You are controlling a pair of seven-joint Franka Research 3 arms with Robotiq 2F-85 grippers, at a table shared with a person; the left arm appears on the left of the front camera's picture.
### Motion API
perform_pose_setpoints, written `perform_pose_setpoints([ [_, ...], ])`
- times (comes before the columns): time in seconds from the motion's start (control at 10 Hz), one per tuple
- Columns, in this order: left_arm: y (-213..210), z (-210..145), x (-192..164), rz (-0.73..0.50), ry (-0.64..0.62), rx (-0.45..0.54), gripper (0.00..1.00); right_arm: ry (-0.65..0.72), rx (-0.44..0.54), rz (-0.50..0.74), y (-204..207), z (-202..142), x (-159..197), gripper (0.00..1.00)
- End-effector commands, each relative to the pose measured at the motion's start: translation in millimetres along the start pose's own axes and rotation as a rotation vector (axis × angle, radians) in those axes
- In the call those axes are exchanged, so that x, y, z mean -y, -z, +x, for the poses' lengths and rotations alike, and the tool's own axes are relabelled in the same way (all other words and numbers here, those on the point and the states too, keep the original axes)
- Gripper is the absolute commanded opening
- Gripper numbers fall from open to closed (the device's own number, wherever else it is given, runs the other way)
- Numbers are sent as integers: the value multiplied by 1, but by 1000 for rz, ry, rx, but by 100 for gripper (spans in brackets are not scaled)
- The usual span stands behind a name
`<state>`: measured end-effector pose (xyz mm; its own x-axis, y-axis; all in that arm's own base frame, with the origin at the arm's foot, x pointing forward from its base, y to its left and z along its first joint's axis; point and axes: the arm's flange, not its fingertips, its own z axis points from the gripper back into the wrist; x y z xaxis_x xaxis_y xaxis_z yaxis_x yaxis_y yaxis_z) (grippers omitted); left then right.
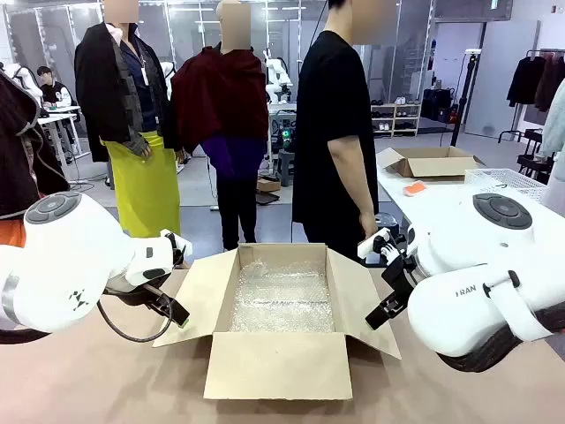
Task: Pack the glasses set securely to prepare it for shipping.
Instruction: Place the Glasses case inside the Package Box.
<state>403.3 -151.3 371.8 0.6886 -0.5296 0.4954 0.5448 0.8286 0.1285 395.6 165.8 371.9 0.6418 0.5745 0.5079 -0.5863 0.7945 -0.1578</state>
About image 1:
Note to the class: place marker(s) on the person in black t-shirt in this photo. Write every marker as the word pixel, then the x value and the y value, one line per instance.
pixel 326 132

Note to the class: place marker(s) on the white side table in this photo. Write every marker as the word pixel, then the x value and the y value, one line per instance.
pixel 446 194

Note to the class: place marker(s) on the orange cloth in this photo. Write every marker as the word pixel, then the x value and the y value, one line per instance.
pixel 9 233

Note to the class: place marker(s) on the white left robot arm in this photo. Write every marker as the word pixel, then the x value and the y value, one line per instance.
pixel 66 265

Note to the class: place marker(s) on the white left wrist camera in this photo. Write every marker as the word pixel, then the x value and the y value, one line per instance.
pixel 178 247

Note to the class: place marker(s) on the seated person in varsity jacket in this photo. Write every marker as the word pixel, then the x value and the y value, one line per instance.
pixel 52 90

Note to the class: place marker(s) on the pale mint garment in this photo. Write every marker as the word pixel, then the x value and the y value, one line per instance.
pixel 555 132

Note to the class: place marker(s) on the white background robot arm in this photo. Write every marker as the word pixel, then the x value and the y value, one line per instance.
pixel 278 77

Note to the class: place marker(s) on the black luggage bags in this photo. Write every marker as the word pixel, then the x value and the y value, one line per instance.
pixel 438 105

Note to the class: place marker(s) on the person's left hand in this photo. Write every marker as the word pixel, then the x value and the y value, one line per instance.
pixel 369 224

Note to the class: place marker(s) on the person's left forearm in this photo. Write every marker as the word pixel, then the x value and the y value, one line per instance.
pixel 351 176

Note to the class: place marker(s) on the dark hanging coat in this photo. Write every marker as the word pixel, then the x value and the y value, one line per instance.
pixel 20 146

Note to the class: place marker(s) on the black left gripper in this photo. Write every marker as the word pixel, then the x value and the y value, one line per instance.
pixel 137 293

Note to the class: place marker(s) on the white plastic mesh basket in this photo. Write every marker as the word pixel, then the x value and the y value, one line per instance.
pixel 507 182

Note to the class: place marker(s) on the black tripod stand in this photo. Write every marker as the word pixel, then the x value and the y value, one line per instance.
pixel 463 97

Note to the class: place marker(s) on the clothes rack with dark garments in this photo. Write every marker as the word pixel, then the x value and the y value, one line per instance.
pixel 536 79

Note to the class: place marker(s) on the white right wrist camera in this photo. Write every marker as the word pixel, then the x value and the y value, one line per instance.
pixel 379 247

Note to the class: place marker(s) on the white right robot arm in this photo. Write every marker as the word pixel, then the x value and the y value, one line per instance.
pixel 476 274

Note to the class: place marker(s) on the open brown cardboard box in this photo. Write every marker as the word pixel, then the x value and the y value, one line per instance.
pixel 278 362

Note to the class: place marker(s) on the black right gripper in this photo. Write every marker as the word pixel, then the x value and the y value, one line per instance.
pixel 399 274

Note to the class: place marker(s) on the grey step stool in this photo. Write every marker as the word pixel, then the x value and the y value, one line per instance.
pixel 286 168

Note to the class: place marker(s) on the orange sponge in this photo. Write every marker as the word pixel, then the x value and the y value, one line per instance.
pixel 415 188

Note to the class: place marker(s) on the clear bubble wrap sheet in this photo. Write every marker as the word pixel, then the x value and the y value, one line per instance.
pixel 282 300

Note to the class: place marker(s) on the white office desk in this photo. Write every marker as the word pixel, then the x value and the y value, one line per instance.
pixel 59 128

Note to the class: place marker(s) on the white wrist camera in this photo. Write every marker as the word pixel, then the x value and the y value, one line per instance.
pixel 178 247
pixel 379 247

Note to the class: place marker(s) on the wooden shoe rack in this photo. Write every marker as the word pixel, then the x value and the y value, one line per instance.
pixel 395 118

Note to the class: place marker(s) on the small closed cardboard box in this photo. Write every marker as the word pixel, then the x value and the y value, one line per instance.
pixel 268 184

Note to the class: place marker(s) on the small open cardboard box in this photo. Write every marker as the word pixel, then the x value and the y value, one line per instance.
pixel 428 163

